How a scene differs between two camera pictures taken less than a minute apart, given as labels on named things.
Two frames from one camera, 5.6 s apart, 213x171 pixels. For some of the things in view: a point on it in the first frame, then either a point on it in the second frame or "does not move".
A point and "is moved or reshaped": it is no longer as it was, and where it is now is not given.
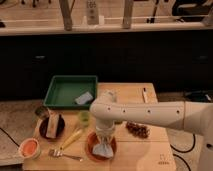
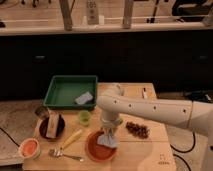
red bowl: x=91 y=140 does not move
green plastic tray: x=64 y=89 does not move
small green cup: x=84 y=118 does not move
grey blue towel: x=103 y=149 is moved or reshaped
